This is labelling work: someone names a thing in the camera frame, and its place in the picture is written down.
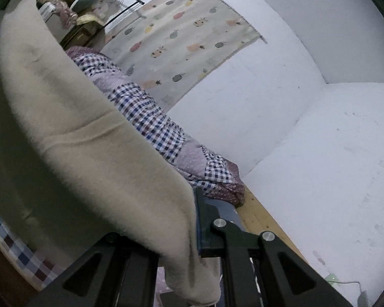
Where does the black clothes rack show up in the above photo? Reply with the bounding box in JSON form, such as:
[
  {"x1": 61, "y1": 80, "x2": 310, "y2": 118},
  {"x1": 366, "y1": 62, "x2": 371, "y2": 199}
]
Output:
[{"x1": 93, "y1": 0, "x2": 145, "y2": 32}]

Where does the khaki beige garment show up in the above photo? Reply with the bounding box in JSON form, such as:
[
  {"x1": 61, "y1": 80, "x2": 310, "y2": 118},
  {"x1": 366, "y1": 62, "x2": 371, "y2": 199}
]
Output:
[{"x1": 0, "y1": 0, "x2": 220, "y2": 306}]

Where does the plaid checkered bed sheet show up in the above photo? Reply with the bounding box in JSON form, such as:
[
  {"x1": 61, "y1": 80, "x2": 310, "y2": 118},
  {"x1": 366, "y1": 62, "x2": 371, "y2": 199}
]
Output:
[{"x1": 0, "y1": 217, "x2": 64, "y2": 293}]

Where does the plaid folded quilt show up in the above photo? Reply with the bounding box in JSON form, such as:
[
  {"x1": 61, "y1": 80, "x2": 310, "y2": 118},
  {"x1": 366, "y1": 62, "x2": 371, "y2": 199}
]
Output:
[{"x1": 66, "y1": 47, "x2": 245, "y2": 207}]

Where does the cardboard boxes pile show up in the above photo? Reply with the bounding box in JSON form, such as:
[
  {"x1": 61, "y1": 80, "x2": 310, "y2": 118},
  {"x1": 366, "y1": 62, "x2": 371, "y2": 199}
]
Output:
[{"x1": 37, "y1": 0, "x2": 104, "y2": 49}]

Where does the green white charger cable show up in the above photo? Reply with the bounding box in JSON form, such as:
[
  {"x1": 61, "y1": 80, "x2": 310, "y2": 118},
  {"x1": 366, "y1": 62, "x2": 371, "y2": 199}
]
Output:
[{"x1": 324, "y1": 272, "x2": 370, "y2": 307}]

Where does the pineapple print curtain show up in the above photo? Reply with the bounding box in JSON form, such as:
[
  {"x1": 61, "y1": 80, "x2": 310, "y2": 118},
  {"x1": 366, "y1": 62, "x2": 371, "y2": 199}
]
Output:
[{"x1": 102, "y1": 0, "x2": 262, "y2": 111}]

